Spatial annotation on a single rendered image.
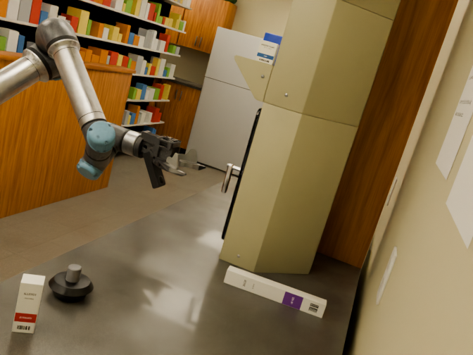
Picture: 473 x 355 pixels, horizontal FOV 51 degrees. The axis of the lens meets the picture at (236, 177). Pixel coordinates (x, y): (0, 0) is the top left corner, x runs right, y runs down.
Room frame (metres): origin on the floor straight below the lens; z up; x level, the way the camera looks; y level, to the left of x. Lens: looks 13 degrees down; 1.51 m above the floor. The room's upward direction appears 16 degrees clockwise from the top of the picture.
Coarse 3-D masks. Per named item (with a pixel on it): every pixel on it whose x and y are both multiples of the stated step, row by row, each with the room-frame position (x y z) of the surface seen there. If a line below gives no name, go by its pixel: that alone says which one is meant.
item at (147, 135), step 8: (144, 136) 1.47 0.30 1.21; (152, 136) 1.46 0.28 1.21; (160, 136) 1.47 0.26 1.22; (136, 144) 1.45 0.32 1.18; (144, 144) 1.47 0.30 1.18; (152, 144) 1.46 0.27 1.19; (160, 144) 1.45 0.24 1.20; (168, 144) 1.43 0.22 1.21; (176, 144) 1.46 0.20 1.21; (136, 152) 1.45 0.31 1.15; (144, 152) 1.46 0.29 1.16; (152, 152) 1.46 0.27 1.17; (160, 152) 1.44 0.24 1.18; (168, 152) 1.44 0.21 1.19; (176, 152) 1.48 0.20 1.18; (152, 160) 1.44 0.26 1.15; (160, 160) 1.43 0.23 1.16
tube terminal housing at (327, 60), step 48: (336, 0) 1.32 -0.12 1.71; (288, 48) 1.34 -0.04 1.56; (336, 48) 1.34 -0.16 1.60; (384, 48) 1.44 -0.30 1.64; (288, 96) 1.33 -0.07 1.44; (336, 96) 1.37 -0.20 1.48; (288, 144) 1.32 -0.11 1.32; (336, 144) 1.39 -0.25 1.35; (240, 192) 1.35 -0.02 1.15; (288, 192) 1.34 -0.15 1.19; (240, 240) 1.34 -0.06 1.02; (288, 240) 1.36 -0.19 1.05
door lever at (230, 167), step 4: (228, 164) 1.41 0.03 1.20; (232, 164) 1.41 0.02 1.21; (228, 168) 1.41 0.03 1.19; (232, 168) 1.41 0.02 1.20; (236, 168) 1.40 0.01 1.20; (240, 168) 1.40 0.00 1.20; (228, 172) 1.41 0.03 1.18; (228, 176) 1.41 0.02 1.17; (224, 180) 1.41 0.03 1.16; (228, 180) 1.41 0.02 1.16; (224, 184) 1.41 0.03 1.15; (228, 184) 1.41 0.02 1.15; (224, 188) 1.41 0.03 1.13; (224, 192) 1.41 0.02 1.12
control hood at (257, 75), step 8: (240, 56) 1.38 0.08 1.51; (240, 64) 1.37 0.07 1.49; (248, 64) 1.37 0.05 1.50; (256, 64) 1.36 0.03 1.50; (264, 64) 1.36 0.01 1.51; (248, 72) 1.37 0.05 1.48; (256, 72) 1.36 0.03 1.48; (264, 72) 1.35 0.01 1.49; (248, 80) 1.36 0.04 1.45; (256, 80) 1.36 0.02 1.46; (264, 80) 1.35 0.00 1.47; (256, 88) 1.36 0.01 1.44; (264, 88) 1.35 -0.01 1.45; (256, 96) 1.36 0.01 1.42; (264, 96) 1.35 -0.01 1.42
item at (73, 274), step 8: (72, 264) 0.95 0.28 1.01; (64, 272) 0.96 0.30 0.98; (72, 272) 0.93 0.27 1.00; (80, 272) 0.94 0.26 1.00; (56, 280) 0.92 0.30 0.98; (64, 280) 0.93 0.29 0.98; (72, 280) 0.93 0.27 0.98; (80, 280) 0.95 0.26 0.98; (88, 280) 0.96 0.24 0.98; (56, 288) 0.90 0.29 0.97; (64, 288) 0.90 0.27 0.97; (72, 288) 0.91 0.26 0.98; (80, 288) 0.92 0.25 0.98; (88, 288) 0.93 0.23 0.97; (56, 296) 0.91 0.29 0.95; (64, 296) 0.90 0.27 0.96; (72, 296) 0.90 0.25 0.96; (80, 296) 0.91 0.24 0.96
